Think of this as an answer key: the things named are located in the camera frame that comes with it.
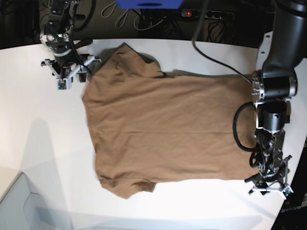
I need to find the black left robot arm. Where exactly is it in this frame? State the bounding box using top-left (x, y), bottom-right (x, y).
top-left (232, 0), bottom-right (307, 199)

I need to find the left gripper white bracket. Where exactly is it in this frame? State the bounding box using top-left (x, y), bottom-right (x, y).
top-left (244, 155), bottom-right (294, 199)

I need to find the white bin at table corner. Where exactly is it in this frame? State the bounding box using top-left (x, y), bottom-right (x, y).
top-left (0, 173), bottom-right (73, 230)

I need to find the blue box at table edge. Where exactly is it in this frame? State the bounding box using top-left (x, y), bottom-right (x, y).
top-left (116, 0), bottom-right (183, 9)

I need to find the black equipment on floor left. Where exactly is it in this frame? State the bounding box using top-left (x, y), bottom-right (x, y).
top-left (14, 0), bottom-right (39, 42)

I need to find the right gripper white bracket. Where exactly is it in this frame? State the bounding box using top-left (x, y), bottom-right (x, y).
top-left (40, 54), bottom-right (101, 90)

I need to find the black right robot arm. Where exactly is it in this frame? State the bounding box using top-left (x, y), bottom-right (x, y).
top-left (40, 0), bottom-right (101, 90)

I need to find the white power strip red switch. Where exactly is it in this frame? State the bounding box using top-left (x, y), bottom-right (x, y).
top-left (180, 9), bottom-right (235, 21)

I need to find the brown t-shirt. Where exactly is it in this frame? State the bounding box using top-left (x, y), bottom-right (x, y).
top-left (82, 44), bottom-right (257, 199)

